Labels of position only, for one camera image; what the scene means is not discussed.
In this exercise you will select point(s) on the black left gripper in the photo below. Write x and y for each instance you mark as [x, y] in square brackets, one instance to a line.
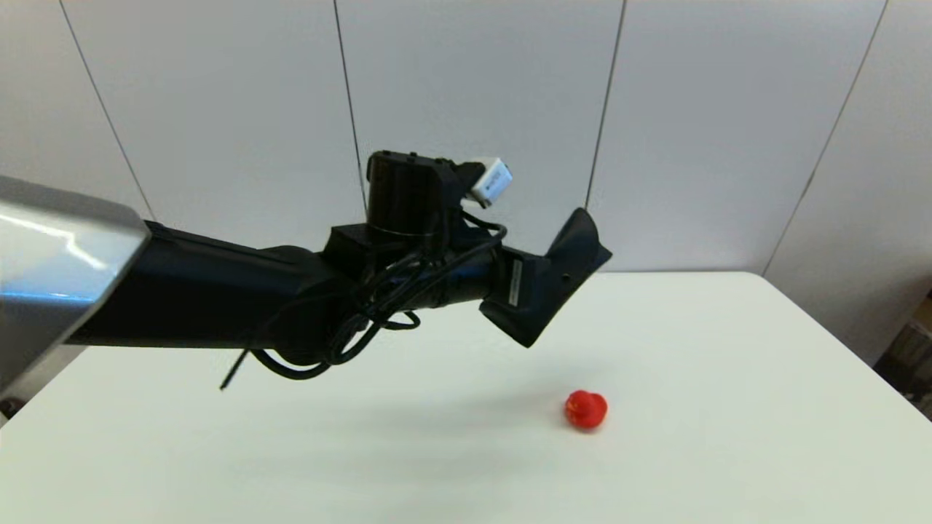
[515, 284]

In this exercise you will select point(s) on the black glasses case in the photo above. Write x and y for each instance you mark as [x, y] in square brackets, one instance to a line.
[575, 247]

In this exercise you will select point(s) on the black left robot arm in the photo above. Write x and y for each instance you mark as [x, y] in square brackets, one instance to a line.
[218, 291]

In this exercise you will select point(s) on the red rubber duck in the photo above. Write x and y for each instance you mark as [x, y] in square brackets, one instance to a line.
[586, 410]

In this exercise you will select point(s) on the dark floor object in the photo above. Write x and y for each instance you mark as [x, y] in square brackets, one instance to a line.
[9, 409]

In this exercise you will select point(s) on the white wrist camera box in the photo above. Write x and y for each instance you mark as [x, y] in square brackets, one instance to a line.
[491, 180]

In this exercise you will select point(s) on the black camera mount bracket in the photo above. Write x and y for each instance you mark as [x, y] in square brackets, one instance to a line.
[459, 185]

